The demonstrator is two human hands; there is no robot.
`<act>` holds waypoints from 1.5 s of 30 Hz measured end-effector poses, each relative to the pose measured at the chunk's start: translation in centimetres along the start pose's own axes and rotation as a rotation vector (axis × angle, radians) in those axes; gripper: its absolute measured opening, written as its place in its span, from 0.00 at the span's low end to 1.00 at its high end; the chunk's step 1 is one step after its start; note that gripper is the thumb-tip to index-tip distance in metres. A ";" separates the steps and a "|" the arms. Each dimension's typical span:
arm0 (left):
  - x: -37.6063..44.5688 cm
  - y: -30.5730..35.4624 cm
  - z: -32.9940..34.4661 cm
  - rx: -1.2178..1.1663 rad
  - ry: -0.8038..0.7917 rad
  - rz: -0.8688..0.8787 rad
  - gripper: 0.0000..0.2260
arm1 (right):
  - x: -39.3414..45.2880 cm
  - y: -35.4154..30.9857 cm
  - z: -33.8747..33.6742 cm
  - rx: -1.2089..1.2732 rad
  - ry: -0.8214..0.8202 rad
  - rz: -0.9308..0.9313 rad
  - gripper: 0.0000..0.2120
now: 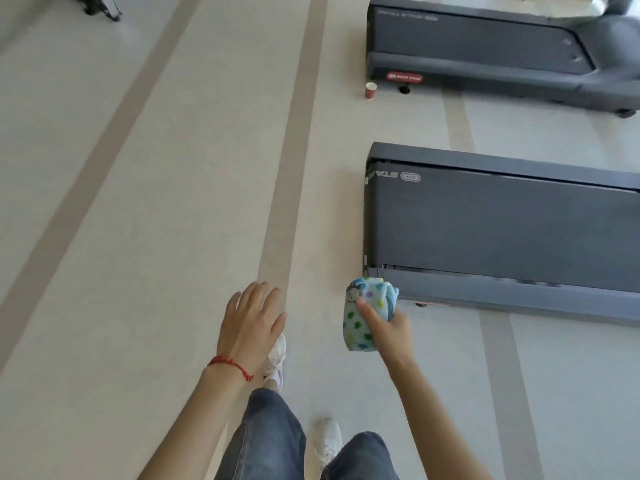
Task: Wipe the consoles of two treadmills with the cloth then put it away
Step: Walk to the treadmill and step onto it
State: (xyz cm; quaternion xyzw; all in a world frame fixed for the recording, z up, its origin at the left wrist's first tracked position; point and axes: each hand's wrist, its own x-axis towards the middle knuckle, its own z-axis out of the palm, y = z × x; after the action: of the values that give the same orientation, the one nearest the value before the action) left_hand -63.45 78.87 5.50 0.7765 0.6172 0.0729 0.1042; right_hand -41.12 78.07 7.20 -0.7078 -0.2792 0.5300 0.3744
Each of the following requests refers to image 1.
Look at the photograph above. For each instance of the person's white shoe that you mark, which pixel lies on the person's white shoe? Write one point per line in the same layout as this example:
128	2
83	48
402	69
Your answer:
276	367
325	439

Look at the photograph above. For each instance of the person's right hand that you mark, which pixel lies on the person's right hand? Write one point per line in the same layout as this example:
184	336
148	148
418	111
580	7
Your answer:
392	344

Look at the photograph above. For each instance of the black gym machine base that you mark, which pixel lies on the black gym machine base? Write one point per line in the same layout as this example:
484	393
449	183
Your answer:
97	4

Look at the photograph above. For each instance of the red paper cup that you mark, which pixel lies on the red paper cup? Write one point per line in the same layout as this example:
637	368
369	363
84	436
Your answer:
370	92

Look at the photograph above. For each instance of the person's right forearm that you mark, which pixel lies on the person's right forearm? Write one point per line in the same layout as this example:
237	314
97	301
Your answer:
435	429

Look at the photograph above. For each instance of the person's left forearm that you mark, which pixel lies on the person's left forearm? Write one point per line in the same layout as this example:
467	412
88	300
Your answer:
200	424

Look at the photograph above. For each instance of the person's white right shoe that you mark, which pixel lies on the person's white right shoe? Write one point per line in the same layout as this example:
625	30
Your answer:
325	439

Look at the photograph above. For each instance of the person's blue jeans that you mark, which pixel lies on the person's blue jeans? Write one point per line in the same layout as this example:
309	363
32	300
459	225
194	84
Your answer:
270	434

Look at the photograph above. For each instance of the grey treadmill red label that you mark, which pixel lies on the grey treadmill red label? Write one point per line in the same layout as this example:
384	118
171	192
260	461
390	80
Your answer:
475	42

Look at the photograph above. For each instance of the polka dot cleaning cloth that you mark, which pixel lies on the polka dot cleaning cloth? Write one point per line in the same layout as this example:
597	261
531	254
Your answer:
357	324

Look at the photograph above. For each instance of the person's left hand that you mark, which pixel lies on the person's left hand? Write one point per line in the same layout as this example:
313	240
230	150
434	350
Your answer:
250	329

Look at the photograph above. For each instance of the person's white left shoe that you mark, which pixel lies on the person's white left shoe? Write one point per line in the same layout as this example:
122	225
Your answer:
276	367

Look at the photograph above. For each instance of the dark grey treadmill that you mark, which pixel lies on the dark grey treadmill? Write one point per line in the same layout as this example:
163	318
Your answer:
500	224

